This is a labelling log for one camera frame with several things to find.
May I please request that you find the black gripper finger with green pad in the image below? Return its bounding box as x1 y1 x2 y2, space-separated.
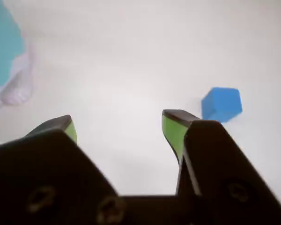
162 109 281 225
0 114 132 225

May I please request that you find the teal whale-shaped bin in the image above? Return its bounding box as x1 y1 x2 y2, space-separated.
0 0 35 113

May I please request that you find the blue cube block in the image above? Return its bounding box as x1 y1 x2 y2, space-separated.
201 87 243 124

